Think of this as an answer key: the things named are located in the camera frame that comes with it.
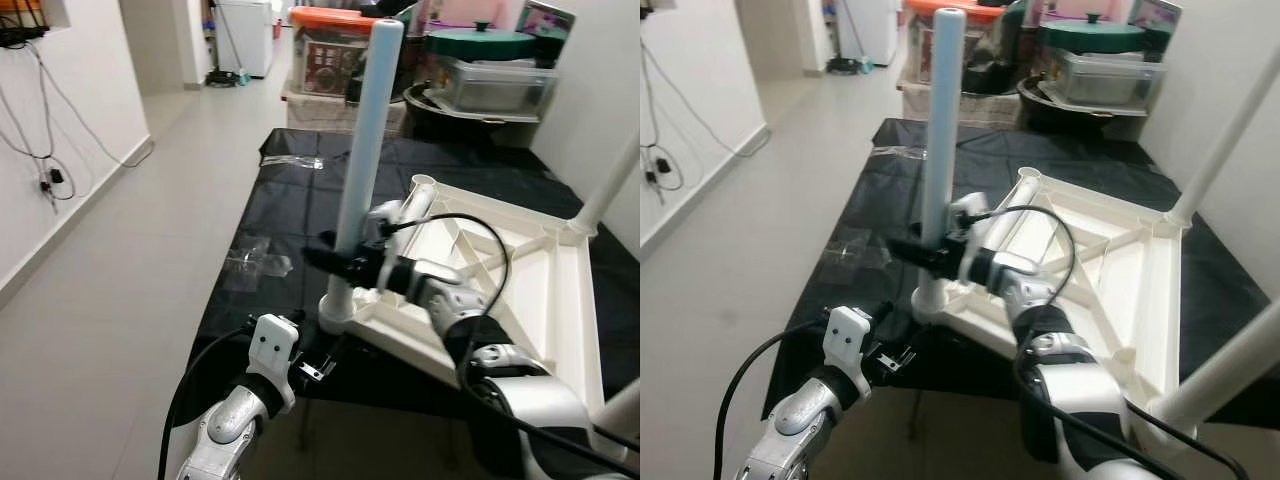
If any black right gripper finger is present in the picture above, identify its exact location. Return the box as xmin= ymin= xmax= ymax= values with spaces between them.
xmin=303 ymin=245 xmax=361 ymax=286
xmin=888 ymin=235 xmax=941 ymax=273

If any white plastic table leg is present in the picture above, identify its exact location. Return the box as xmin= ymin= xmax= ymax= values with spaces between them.
xmin=1165 ymin=45 xmax=1280 ymax=226
xmin=910 ymin=8 xmax=967 ymax=316
xmin=325 ymin=17 xmax=406 ymax=321
xmin=1150 ymin=300 xmax=1280 ymax=431
xmin=572 ymin=135 xmax=641 ymax=233
xmin=590 ymin=378 xmax=641 ymax=436

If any cream plastic table top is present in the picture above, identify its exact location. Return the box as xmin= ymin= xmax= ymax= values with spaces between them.
xmin=318 ymin=175 xmax=613 ymax=421
xmin=910 ymin=168 xmax=1196 ymax=426

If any black tablecloth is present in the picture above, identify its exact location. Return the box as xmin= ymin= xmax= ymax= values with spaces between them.
xmin=760 ymin=118 xmax=1280 ymax=431
xmin=170 ymin=128 xmax=641 ymax=431

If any black round basin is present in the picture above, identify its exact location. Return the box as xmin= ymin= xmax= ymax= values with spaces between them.
xmin=405 ymin=85 xmax=541 ymax=141
xmin=1020 ymin=78 xmax=1151 ymax=131

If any black bag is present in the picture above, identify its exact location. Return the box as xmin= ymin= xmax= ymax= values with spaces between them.
xmin=965 ymin=0 xmax=1041 ymax=96
xmin=345 ymin=5 xmax=441 ymax=106

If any white cabinet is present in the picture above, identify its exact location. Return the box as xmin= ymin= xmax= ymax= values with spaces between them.
xmin=842 ymin=0 xmax=899 ymax=66
xmin=215 ymin=0 xmax=273 ymax=79

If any clear plastic storage box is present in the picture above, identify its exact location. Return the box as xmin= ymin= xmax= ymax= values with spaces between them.
xmin=435 ymin=58 xmax=561 ymax=116
xmin=1050 ymin=48 xmax=1166 ymax=109

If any orange plastic lid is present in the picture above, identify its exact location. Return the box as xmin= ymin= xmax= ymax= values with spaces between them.
xmin=290 ymin=5 xmax=381 ymax=31
xmin=905 ymin=0 xmax=991 ymax=19

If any dark green round lid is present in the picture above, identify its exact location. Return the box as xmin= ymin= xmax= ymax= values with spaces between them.
xmin=425 ymin=22 xmax=541 ymax=63
xmin=1038 ymin=12 xmax=1149 ymax=56

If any pink plastic box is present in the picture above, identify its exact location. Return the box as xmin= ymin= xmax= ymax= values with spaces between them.
xmin=430 ymin=0 xmax=521 ymax=29
xmin=1050 ymin=0 xmax=1131 ymax=17

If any grey framed picture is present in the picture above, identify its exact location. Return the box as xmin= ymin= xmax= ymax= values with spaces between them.
xmin=515 ymin=0 xmax=576 ymax=46
xmin=1130 ymin=0 xmax=1183 ymax=39

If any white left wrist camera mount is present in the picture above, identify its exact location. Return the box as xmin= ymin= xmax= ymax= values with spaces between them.
xmin=822 ymin=305 xmax=873 ymax=401
xmin=248 ymin=313 xmax=301 ymax=411

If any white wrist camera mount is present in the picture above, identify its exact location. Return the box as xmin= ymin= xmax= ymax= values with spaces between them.
xmin=248 ymin=313 xmax=301 ymax=411
xmin=362 ymin=200 xmax=411 ymax=291
xmin=822 ymin=305 xmax=873 ymax=401
xmin=948 ymin=192 xmax=993 ymax=286

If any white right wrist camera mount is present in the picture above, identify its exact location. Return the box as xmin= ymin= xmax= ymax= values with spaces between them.
xmin=362 ymin=200 xmax=411 ymax=291
xmin=948 ymin=192 xmax=993 ymax=286

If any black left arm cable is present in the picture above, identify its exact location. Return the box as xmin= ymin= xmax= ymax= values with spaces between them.
xmin=157 ymin=325 xmax=259 ymax=480
xmin=714 ymin=318 xmax=833 ymax=480

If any thin black wall cable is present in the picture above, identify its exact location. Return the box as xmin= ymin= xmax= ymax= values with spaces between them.
xmin=0 ymin=45 xmax=156 ymax=213
xmin=640 ymin=40 xmax=771 ymax=193

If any black wall shelf rack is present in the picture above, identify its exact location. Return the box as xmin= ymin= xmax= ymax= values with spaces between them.
xmin=0 ymin=0 xmax=51 ymax=49

